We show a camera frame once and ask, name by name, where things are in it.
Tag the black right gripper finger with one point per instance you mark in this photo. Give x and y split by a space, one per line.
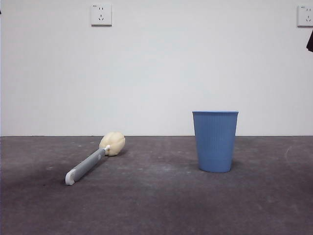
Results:
310 44

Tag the white wall socket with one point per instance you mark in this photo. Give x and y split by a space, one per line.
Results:
304 16
101 15

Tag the blue ribbed plastic cup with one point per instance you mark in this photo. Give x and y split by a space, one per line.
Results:
215 144

